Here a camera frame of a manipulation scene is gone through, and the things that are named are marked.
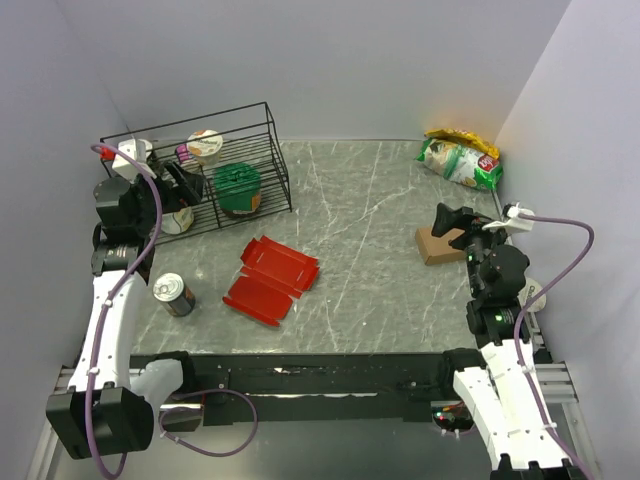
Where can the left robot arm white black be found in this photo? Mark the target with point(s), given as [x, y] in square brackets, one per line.
[104, 411]

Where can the green lidded jar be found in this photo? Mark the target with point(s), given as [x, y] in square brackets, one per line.
[237, 188]

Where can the red paper box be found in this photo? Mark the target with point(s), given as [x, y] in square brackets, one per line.
[272, 276]

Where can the yellow chips bag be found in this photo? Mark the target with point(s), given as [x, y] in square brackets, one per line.
[466, 138]

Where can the white cup lower shelf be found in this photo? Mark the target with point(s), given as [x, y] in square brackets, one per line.
[178, 222]

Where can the aluminium frame rail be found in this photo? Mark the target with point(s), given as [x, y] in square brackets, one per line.
[451, 416]

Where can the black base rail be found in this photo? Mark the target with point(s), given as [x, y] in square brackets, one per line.
[313, 387]

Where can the green chips bag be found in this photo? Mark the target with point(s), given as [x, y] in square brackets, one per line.
[461, 164]

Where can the brown cardboard box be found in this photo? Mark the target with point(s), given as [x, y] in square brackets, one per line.
[436, 250]

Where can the black wire rack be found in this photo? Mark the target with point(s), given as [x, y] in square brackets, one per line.
[250, 136]

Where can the small purple white cup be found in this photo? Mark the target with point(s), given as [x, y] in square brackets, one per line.
[182, 154]

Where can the white yogurt cup orange label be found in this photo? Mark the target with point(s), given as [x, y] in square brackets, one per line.
[205, 146]

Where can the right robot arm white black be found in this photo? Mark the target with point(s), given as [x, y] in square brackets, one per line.
[498, 383]

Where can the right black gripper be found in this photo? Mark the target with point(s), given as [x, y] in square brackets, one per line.
[463, 218]

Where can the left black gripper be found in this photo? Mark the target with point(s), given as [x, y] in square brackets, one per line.
[190, 183]

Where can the metal tin can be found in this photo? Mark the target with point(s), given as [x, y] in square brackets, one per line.
[171, 291]

